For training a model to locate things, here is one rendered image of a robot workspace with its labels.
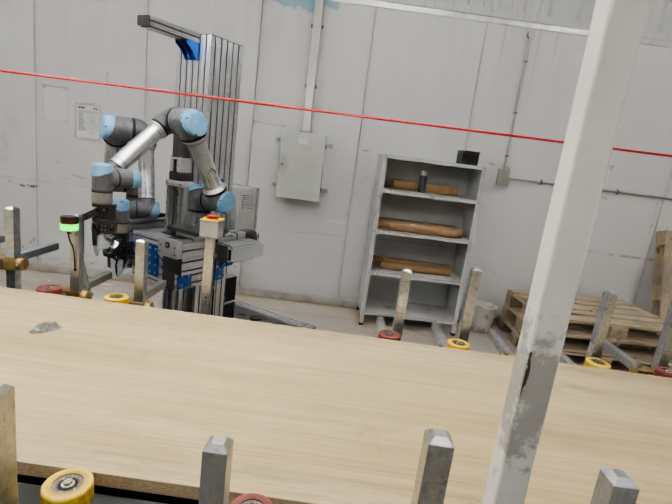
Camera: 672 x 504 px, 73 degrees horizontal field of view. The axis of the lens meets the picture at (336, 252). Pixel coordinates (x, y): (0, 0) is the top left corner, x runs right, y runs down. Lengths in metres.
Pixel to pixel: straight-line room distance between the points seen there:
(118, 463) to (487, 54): 4.30
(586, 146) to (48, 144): 4.82
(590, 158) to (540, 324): 0.25
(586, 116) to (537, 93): 4.08
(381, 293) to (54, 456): 3.85
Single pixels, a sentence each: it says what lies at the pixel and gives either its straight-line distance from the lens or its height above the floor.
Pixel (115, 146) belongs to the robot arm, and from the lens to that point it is 2.53.
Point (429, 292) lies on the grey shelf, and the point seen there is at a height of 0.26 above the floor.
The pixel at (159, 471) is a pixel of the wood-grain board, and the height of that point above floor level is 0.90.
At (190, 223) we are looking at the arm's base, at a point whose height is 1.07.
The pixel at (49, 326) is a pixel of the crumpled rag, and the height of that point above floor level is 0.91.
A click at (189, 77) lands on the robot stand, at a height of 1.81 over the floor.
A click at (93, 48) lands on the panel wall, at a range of 4.97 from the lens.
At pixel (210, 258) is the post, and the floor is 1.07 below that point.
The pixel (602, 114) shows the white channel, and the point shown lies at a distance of 0.73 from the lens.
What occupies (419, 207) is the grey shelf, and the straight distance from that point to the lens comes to 4.48.
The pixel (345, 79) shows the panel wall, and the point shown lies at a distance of 4.43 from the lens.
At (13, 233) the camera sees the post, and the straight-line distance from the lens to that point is 2.10.
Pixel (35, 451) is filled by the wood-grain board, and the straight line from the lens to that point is 1.09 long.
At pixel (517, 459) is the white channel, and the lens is 0.85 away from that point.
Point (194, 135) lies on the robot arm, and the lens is 2.16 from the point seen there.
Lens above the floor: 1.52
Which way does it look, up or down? 12 degrees down
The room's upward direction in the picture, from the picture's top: 7 degrees clockwise
